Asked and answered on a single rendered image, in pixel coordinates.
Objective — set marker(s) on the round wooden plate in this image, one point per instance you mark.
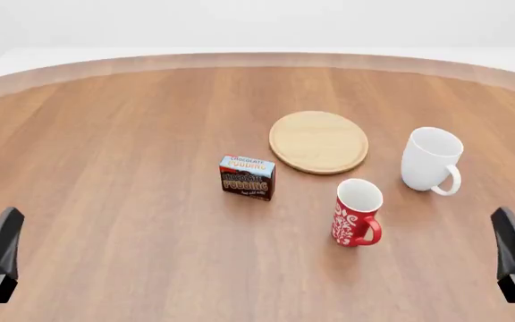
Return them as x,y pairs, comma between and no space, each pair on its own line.
318,142

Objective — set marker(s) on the chocolate pudding box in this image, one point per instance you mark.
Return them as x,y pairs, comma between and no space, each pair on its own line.
247,179

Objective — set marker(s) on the white mug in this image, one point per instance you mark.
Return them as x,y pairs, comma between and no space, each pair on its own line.
427,161

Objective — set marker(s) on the red patterned mug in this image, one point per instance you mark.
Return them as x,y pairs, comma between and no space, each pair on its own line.
351,218

